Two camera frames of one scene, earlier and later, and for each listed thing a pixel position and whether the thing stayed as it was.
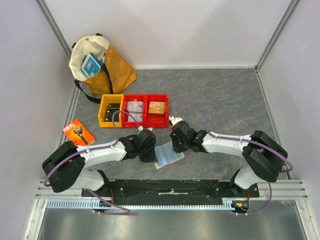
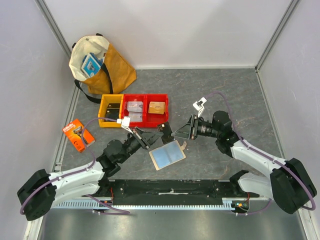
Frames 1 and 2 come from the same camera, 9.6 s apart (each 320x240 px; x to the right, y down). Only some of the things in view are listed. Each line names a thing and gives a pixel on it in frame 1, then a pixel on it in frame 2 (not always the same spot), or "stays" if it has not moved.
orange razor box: (77, 133) stays
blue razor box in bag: (91, 64) stays
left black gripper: (152, 157) → (146, 139)
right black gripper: (176, 145) → (193, 127)
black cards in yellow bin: (112, 108) stays
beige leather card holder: (166, 154) stays
